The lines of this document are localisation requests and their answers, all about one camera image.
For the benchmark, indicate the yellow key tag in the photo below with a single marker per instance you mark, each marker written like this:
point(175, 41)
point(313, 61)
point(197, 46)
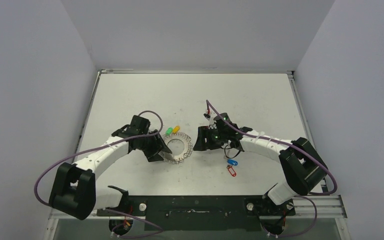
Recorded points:
point(176, 129)

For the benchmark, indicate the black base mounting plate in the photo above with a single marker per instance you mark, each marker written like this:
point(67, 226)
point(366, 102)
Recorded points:
point(205, 212)

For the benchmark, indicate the metal ring disc with keyrings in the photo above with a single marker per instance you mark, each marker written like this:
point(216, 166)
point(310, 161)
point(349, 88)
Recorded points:
point(182, 147)

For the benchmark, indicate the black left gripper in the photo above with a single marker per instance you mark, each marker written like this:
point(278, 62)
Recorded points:
point(158, 146)

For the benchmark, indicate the blue key tag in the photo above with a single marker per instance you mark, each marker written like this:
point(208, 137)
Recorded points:
point(232, 162)

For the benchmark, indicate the green key tag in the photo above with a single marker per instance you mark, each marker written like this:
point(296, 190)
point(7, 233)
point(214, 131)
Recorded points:
point(169, 131)

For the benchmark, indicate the red key tag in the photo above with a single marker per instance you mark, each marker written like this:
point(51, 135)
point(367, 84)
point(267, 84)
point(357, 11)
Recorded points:
point(231, 171)

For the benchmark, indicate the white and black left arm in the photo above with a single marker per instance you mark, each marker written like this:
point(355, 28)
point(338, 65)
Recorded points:
point(74, 190)

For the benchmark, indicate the aluminium frame rail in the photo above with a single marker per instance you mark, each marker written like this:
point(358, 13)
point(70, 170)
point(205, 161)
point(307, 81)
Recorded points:
point(328, 207)

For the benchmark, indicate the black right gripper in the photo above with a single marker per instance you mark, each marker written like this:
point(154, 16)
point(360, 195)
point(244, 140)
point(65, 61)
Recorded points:
point(205, 138)

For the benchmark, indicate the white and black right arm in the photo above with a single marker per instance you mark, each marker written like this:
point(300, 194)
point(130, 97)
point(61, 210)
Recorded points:
point(302, 166)

